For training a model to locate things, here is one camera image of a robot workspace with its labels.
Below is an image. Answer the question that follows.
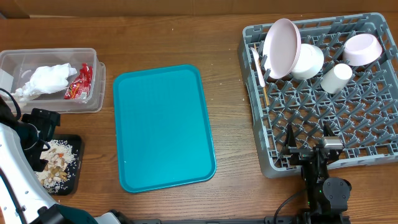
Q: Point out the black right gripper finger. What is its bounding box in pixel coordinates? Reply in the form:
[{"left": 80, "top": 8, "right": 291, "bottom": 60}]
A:
[
  {"left": 323, "top": 123, "right": 336, "bottom": 138},
  {"left": 280, "top": 123, "right": 297, "bottom": 155}
]

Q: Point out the white cup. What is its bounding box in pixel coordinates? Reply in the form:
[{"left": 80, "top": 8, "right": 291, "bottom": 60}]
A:
[{"left": 320, "top": 63, "right": 353, "bottom": 94}]

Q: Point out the white napkin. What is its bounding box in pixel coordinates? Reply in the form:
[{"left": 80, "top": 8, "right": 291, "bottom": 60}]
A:
[{"left": 11, "top": 63, "right": 77, "bottom": 101}]

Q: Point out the red snack wrapper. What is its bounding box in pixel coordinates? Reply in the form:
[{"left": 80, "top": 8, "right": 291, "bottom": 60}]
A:
[{"left": 64, "top": 63, "right": 93, "bottom": 100}]

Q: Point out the light green bowl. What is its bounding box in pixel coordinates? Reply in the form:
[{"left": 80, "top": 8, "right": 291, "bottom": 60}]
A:
[{"left": 291, "top": 44, "right": 324, "bottom": 80}]

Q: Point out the pink bowl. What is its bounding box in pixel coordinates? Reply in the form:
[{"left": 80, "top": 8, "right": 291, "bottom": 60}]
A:
[{"left": 343, "top": 34, "right": 382, "bottom": 66}]

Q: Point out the white plastic fork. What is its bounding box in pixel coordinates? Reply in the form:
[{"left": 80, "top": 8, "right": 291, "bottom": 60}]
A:
[{"left": 250, "top": 47, "right": 266, "bottom": 88}]

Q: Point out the pink plate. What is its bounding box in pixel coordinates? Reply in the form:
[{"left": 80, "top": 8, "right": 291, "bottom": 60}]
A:
[{"left": 262, "top": 18, "right": 301, "bottom": 79}]

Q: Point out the wooden chopstick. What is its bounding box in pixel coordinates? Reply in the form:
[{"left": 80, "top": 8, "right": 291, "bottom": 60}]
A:
[{"left": 254, "top": 44, "right": 269, "bottom": 106}]

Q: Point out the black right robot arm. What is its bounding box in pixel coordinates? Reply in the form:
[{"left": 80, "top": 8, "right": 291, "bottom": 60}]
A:
[{"left": 273, "top": 124, "right": 352, "bottom": 224}]

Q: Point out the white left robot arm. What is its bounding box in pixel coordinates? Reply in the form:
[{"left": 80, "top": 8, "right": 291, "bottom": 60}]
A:
[{"left": 1, "top": 102, "right": 130, "bottom": 223}]

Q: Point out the peanuts and rice waste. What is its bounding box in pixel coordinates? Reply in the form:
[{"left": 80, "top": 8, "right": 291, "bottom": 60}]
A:
[{"left": 35, "top": 140, "right": 77, "bottom": 194}]

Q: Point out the black waste tray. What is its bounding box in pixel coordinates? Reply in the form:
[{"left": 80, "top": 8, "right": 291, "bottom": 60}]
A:
[{"left": 35, "top": 134, "right": 84, "bottom": 195}]

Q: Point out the grey dish rack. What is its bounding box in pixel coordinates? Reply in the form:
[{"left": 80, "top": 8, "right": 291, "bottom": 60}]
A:
[{"left": 238, "top": 12, "right": 397, "bottom": 178}]

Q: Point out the clear plastic bin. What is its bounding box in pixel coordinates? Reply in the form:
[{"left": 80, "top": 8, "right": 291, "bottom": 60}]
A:
[{"left": 1, "top": 48, "right": 106, "bottom": 114}]

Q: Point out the teal tray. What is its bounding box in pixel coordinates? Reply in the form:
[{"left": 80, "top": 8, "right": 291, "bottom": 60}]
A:
[{"left": 113, "top": 64, "right": 216, "bottom": 193}]

